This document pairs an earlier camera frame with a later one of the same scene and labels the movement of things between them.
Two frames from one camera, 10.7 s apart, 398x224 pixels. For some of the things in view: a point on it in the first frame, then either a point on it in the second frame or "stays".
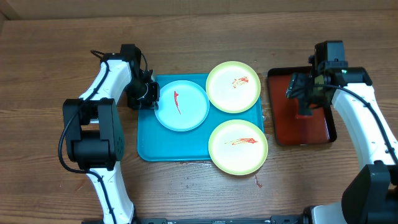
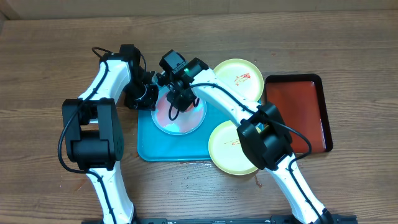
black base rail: x=280 y=219 stays
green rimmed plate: x=237 y=147 stays
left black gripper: x=152 y=103 stays
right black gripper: x=298 y=88 to x=178 y=103
